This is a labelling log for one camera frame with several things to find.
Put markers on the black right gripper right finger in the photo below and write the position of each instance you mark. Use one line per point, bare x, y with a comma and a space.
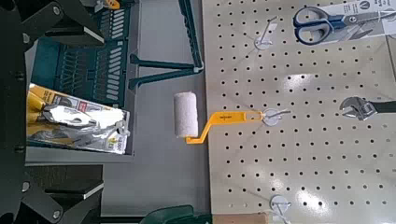
77, 18

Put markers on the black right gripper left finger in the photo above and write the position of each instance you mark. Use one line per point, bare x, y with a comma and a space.
68, 208

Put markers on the teal crate with grey rim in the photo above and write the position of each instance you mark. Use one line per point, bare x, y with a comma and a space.
77, 68

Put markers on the packaged pliers on yellow card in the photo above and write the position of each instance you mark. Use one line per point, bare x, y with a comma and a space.
77, 119

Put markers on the grey stand back panel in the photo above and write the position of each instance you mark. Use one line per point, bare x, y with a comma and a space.
162, 161

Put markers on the white pegboard hook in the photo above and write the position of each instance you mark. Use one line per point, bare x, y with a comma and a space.
271, 118
263, 43
278, 202

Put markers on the beige pegboard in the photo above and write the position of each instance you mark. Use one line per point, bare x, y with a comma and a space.
311, 140

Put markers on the blue scissors in package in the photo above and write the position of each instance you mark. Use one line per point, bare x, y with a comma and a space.
373, 6

